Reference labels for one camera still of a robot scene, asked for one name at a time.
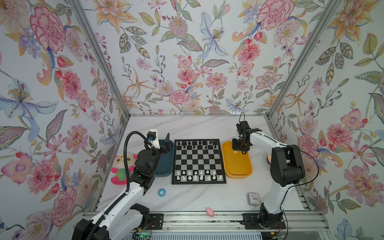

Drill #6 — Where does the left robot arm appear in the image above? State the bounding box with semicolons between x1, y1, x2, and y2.
72;129;170;240

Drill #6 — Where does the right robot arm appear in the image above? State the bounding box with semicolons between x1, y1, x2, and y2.
232;121;306;228

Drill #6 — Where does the teal plastic tray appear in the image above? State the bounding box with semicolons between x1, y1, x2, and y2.
154;141;174;177

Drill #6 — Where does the yellow plastic tray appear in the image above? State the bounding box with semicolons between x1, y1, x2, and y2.
222;142;253;179

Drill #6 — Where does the pink plush doll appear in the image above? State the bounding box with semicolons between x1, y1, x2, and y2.
267;155;272;165

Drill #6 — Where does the yellow white plush toy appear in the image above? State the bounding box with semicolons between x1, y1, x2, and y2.
110;155;138;186

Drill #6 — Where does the black white chessboard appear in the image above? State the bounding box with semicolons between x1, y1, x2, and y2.
172;139;227;185

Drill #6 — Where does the small white clock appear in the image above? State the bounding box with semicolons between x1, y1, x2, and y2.
247;192;261;206

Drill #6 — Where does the pink eraser toy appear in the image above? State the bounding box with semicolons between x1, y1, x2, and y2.
206;208;215;218

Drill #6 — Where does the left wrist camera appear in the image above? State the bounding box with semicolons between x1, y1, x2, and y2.
147;129;160;150

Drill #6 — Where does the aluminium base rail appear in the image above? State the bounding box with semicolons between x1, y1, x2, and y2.
146;211;329;233

